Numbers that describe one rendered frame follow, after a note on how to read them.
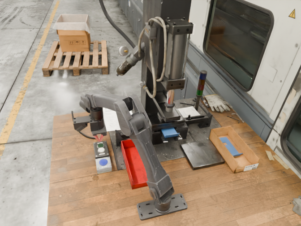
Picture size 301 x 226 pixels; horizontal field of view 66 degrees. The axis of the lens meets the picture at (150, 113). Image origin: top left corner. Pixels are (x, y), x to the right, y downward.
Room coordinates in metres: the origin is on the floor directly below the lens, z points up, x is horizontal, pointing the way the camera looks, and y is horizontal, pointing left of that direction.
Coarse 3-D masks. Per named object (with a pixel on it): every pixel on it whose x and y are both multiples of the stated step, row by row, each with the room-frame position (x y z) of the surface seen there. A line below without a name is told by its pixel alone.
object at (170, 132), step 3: (162, 129) 0.91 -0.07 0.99; (165, 129) 0.91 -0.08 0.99; (168, 129) 0.92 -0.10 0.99; (171, 129) 0.92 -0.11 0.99; (174, 129) 0.92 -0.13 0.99; (162, 132) 0.89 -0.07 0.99; (165, 132) 0.89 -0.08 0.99; (168, 132) 0.89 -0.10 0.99; (171, 132) 0.89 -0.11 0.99; (174, 132) 0.89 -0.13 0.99; (165, 135) 0.87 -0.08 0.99; (168, 135) 0.85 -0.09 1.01; (171, 135) 0.85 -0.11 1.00; (174, 135) 0.87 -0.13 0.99; (177, 135) 0.87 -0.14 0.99
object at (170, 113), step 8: (160, 96) 1.10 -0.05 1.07; (168, 96) 0.95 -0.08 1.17; (160, 104) 1.02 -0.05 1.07; (168, 104) 0.95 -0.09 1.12; (160, 112) 0.96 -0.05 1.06; (168, 112) 0.94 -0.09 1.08; (176, 112) 0.95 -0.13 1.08; (152, 120) 0.92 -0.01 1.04; (160, 120) 0.93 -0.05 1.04; (168, 120) 0.90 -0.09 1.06; (176, 120) 0.91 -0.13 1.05; (184, 120) 0.94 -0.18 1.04; (152, 128) 0.88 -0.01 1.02; (160, 128) 0.90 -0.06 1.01
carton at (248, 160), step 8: (216, 128) 0.97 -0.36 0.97; (224, 128) 0.98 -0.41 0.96; (232, 128) 0.98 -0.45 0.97; (216, 136) 0.91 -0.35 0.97; (224, 136) 0.98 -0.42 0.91; (232, 136) 0.95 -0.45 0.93; (216, 144) 0.89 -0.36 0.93; (224, 144) 0.91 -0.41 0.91; (232, 144) 0.92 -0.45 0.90; (240, 144) 0.89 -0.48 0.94; (224, 152) 0.82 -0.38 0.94; (240, 152) 0.86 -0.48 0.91; (248, 152) 0.83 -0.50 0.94; (224, 160) 0.80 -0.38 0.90; (232, 160) 0.76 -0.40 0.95; (240, 160) 0.81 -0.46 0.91; (248, 160) 0.81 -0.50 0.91; (256, 160) 0.77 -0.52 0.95; (232, 168) 0.74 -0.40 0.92; (240, 168) 0.73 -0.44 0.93; (248, 168) 0.75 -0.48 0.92; (256, 168) 0.76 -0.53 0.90
